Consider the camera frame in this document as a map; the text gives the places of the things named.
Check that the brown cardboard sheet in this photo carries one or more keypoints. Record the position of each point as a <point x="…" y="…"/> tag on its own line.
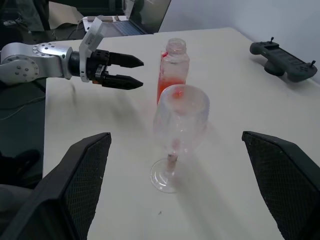
<point x="65" y="17"/>

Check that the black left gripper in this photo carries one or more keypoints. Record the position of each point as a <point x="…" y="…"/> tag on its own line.
<point x="98" y="58"/>

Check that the dark grey handheld controller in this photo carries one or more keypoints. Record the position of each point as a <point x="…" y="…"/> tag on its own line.
<point x="282" y="58"/>

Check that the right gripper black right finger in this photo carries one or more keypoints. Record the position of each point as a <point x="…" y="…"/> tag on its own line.
<point x="287" y="180"/>

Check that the bottle with orange liquid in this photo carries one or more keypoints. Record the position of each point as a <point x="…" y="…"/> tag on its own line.
<point x="173" y="67"/>

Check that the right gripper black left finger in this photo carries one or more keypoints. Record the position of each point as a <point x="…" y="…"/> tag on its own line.
<point x="75" y="180"/>

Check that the clear wine glass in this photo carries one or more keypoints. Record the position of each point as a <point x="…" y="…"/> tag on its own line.
<point x="180" y="112"/>

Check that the grey laptop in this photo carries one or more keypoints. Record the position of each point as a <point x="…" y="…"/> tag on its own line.
<point x="147" y="15"/>

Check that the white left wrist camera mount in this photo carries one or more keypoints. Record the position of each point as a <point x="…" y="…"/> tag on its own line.
<point x="91" y="37"/>

